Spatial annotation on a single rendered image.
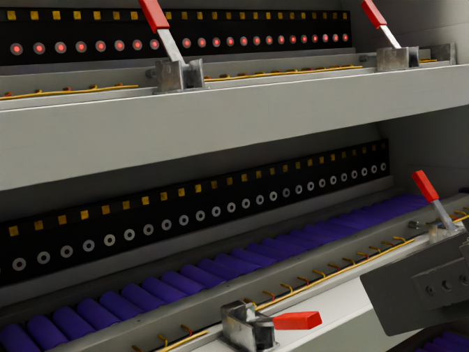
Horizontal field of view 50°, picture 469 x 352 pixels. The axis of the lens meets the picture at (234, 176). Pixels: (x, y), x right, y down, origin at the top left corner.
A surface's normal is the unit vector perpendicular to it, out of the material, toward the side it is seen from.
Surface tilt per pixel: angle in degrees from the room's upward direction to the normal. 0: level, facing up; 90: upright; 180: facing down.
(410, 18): 90
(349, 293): 17
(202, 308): 107
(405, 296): 90
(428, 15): 90
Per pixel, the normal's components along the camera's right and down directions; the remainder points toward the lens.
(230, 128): 0.59, 0.08
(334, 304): -0.10, -0.98
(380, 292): -0.80, 0.18
